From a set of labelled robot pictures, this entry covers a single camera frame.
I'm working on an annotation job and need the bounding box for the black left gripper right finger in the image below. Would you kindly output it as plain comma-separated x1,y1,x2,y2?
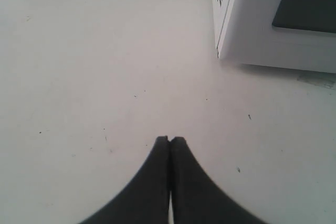
170,137,264,223

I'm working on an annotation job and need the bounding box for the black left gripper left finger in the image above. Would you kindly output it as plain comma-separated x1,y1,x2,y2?
83,136,170,224

